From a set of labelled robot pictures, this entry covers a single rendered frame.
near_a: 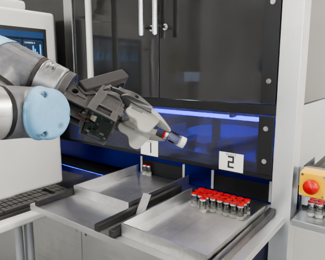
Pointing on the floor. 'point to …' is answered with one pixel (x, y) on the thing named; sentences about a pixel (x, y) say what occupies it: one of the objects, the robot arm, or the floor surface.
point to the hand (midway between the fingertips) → (162, 130)
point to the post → (289, 122)
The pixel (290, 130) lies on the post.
